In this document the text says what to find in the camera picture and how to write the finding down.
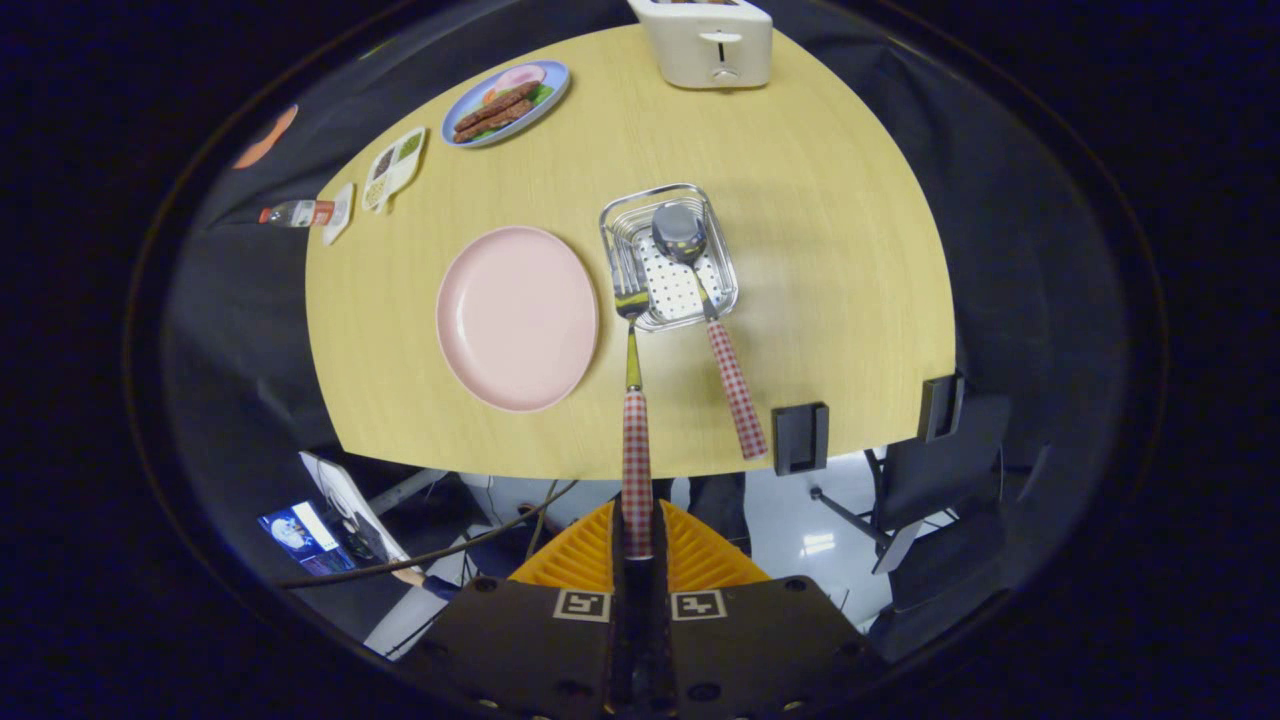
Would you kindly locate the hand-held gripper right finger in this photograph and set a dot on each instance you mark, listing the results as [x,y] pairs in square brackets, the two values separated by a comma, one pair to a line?
[655,630]

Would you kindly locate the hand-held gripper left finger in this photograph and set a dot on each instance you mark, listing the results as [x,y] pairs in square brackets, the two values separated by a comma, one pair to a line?
[625,630]

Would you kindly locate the black table clamp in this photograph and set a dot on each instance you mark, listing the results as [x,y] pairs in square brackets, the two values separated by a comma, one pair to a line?
[800,440]
[940,408]

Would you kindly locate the white board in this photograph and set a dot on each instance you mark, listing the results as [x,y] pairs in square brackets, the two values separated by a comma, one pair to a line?
[355,505]

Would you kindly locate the black chair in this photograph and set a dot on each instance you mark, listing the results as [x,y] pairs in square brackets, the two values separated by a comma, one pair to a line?
[940,480]

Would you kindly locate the pink plate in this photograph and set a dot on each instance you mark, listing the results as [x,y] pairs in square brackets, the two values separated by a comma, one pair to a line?
[515,320]

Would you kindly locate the laptop with lit screen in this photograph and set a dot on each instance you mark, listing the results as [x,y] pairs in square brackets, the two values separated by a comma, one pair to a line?
[300,535]

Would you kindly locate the white divided sauce dish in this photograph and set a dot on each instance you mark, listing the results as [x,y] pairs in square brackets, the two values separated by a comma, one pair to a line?
[393,170]

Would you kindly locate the brown sausage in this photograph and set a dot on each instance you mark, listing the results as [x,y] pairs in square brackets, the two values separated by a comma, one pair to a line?
[492,121]
[497,105]

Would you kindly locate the clear bottle red label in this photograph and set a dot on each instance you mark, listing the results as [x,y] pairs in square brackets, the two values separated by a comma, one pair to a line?
[297,213]

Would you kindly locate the green lettuce leaf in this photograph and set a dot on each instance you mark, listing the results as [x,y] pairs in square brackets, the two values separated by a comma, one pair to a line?
[541,95]

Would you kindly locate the blue plate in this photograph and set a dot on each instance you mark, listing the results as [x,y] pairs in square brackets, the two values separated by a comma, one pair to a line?
[555,80]

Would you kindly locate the pink ham slice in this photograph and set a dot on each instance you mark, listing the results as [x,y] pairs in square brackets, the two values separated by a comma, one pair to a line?
[520,77]

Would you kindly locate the white toaster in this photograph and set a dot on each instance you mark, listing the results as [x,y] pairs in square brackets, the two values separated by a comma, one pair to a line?
[700,55]

